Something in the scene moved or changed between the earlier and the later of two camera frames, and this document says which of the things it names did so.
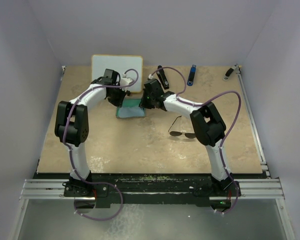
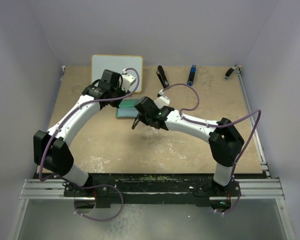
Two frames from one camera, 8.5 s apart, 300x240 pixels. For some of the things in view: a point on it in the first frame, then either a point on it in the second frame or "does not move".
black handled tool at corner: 229,72 does not move
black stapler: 162,76 does not move
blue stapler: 191,77 does not move
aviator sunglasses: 175,133 -> 136,120
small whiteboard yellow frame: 120,63 does not move
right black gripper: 144,103 -> 143,119
